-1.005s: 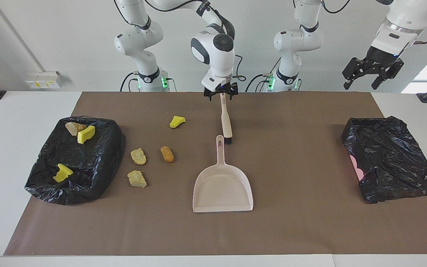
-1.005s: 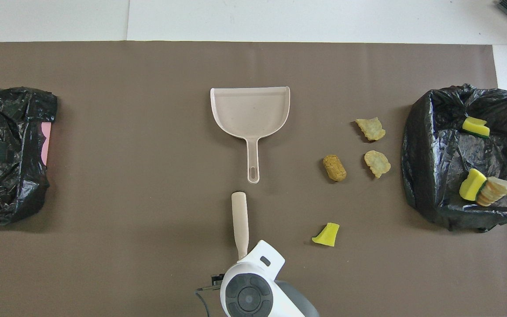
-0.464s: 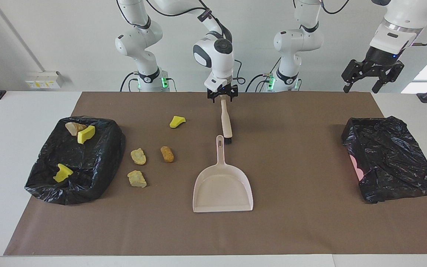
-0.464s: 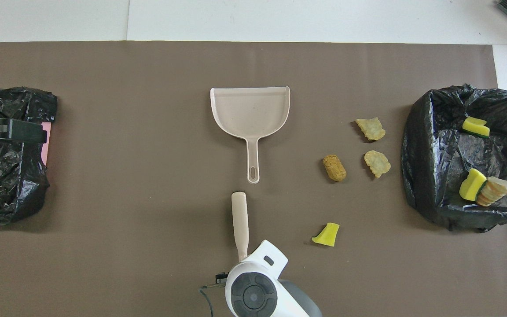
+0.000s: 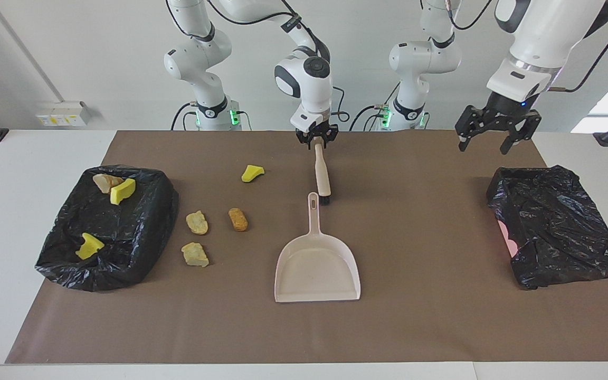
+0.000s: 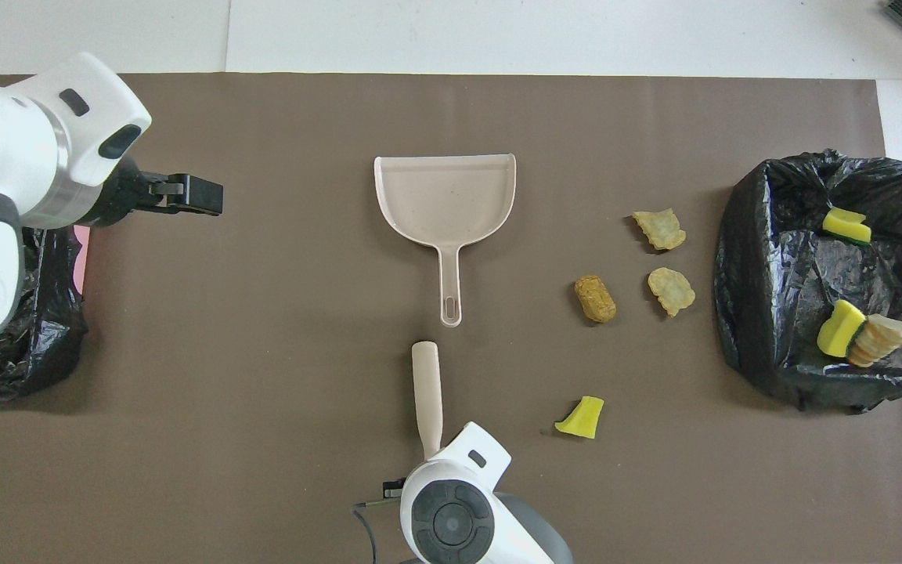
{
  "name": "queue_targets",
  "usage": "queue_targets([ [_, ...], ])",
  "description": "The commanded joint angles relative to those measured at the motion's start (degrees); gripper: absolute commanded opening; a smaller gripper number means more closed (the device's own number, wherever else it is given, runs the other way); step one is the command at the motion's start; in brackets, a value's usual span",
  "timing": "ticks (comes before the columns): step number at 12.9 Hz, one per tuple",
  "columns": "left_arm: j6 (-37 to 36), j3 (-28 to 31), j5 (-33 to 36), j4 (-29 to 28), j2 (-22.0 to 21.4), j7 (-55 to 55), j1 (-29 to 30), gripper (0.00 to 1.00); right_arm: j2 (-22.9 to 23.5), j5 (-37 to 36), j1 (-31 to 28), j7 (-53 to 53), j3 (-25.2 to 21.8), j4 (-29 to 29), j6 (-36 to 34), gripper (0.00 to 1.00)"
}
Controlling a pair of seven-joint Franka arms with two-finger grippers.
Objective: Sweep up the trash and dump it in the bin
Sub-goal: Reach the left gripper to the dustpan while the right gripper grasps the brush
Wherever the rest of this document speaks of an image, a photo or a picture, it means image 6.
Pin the pink bin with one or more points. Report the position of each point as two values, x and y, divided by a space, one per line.
79 258

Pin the brown table mat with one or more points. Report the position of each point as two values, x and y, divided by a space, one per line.
451 117

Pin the striped orange beige sponge roll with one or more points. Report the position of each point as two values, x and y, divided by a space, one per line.
882 338

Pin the beige plastic dustpan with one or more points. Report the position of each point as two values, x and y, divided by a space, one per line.
443 196

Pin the beige sponge piece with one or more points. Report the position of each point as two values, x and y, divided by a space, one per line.
672 291
661 229

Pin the yellow green sponge piece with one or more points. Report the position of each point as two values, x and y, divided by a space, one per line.
838 329
842 225

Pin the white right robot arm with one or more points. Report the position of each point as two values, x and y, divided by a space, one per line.
451 517

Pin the yellow wedge sponge piece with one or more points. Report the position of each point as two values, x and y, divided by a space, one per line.
582 419

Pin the brown cork cylinder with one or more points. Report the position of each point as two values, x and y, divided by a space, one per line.
596 299

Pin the beige hand brush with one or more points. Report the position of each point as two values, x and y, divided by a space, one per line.
426 384

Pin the black trash bag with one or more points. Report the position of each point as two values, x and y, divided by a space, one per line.
44 313
780 274

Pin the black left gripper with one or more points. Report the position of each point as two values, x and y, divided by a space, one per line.
126 200

